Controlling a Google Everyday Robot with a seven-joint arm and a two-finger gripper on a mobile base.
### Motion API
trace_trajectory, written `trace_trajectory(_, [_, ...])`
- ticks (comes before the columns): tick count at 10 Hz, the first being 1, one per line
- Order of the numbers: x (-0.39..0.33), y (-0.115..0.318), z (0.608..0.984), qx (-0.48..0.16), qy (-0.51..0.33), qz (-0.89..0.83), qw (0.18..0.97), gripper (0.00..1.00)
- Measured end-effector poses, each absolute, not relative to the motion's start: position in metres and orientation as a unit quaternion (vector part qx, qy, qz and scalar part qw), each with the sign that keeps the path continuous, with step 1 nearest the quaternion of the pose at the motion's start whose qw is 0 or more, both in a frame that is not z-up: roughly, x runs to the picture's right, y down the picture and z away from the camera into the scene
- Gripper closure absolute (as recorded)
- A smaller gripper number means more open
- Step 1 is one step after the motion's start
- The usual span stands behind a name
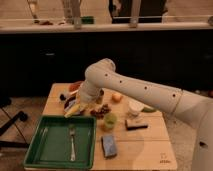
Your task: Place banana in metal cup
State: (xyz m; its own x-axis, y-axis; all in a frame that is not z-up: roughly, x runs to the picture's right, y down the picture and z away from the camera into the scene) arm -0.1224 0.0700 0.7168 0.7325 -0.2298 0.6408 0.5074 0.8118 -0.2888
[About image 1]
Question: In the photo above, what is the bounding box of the yellow banana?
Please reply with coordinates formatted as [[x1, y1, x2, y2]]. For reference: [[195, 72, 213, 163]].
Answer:
[[64, 104, 80, 118]]

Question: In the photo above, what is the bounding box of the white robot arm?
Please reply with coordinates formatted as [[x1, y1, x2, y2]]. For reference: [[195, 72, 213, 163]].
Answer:
[[78, 58, 213, 171]]

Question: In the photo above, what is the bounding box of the metal cup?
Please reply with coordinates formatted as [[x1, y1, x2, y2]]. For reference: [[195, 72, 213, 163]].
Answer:
[[96, 90, 104, 104]]

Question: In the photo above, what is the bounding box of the green plastic cup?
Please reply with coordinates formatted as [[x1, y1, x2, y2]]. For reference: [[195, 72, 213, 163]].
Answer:
[[104, 113, 117, 130]]

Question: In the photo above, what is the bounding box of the orange fruit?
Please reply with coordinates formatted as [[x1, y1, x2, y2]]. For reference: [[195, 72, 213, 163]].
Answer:
[[112, 92, 123, 103]]

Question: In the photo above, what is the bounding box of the bunch of dark grapes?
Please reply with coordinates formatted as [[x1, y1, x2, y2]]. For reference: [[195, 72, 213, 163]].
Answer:
[[90, 104, 111, 119]]

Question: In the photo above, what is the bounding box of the red bowl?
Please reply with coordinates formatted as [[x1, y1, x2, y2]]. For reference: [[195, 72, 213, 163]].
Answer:
[[68, 81, 82, 92]]

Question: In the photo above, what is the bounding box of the dark plate with cloth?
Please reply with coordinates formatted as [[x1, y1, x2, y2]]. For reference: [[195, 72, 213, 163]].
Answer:
[[64, 98, 86, 115]]

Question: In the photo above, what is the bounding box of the black whiteboard eraser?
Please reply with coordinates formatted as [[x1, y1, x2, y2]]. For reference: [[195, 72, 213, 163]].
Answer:
[[125, 120, 148, 131]]

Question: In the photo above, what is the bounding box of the green cucumber slice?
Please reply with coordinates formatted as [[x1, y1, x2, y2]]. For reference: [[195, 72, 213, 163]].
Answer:
[[142, 106, 156, 113]]

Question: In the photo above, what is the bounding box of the silver fork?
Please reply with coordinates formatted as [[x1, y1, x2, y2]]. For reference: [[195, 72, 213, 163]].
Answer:
[[69, 128, 76, 161]]

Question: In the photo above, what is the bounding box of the blue sponge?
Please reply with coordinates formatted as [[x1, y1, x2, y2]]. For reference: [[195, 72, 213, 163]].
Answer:
[[101, 134, 117, 158]]

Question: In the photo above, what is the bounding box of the green plastic tray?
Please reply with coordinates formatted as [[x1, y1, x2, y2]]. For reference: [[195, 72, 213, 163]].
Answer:
[[24, 115, 96, 170]]

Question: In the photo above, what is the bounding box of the black tripod stand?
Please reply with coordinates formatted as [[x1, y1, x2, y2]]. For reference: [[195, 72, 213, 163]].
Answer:
[[0, 98, 29, 149]]

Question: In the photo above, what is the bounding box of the white handled spatula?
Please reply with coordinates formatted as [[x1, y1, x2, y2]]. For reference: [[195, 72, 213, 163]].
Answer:
[[59, 90, 78, 101]]

